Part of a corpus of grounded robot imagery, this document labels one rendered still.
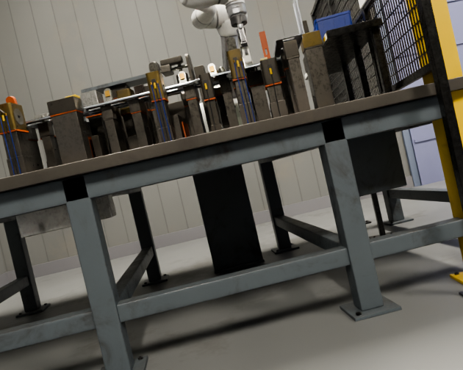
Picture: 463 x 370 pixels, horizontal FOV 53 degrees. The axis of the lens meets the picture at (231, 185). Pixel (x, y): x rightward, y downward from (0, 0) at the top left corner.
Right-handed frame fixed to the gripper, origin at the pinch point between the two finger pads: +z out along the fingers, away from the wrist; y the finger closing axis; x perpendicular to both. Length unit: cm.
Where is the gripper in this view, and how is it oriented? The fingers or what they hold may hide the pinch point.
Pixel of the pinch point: (248, 60)
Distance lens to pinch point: 221.1
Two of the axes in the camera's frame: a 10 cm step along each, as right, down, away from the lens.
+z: 2.2, 9.7, 0.3
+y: -0.6, 0.4, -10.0
